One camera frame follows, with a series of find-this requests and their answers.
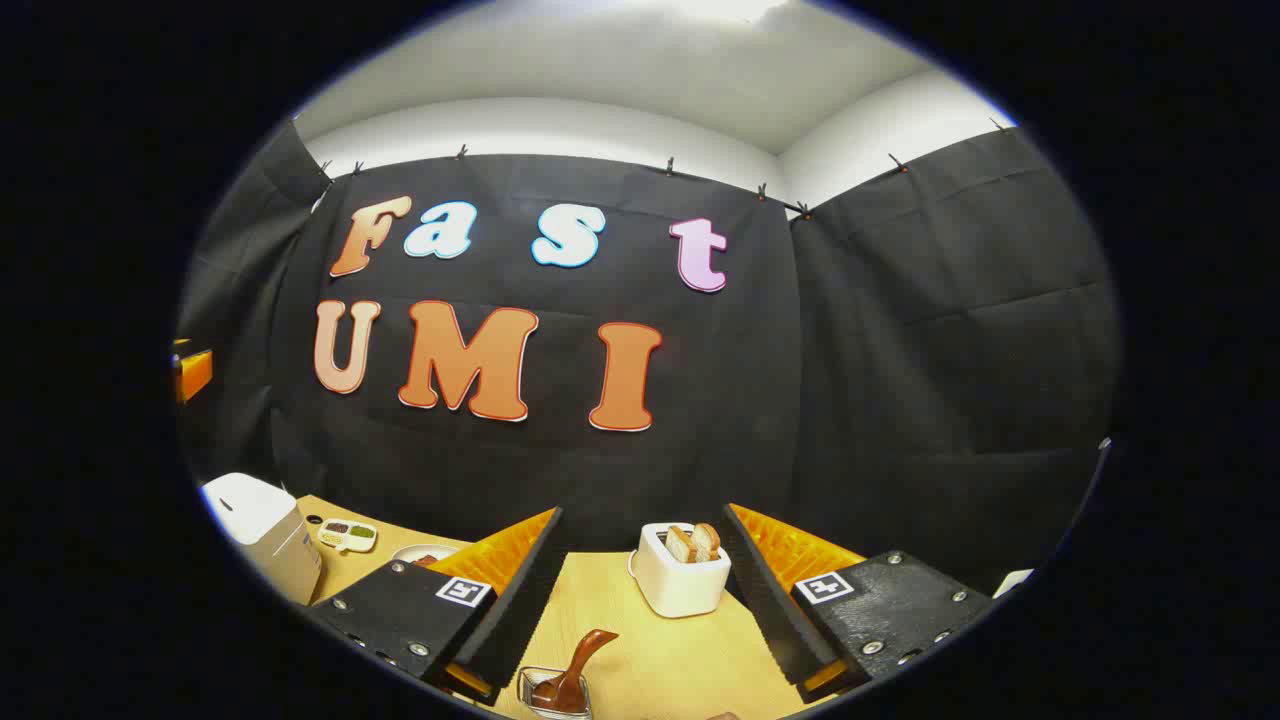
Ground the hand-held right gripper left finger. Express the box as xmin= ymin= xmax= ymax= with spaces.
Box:
xmin=305 ymin=506 xmax=566 ymax=706

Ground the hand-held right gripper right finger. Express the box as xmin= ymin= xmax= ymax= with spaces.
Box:
xmin=722 ymin=503 xmax=1001 ymax=704

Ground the brown wooden spoon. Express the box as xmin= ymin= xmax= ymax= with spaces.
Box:
xmin=530 ymin=629 xmax=619 ymax=714

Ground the white rice cooker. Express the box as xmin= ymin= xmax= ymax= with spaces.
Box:
xmin=200 ymin=473 xmax=323 ymax=606

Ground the white toaster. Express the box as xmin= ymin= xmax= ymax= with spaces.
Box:
xmin=629 ymin=522 xmax=733 ymax=618

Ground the white divided bean dish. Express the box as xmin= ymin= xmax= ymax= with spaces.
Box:
xmin=317 ymin=518 xmax=378 ymax=554

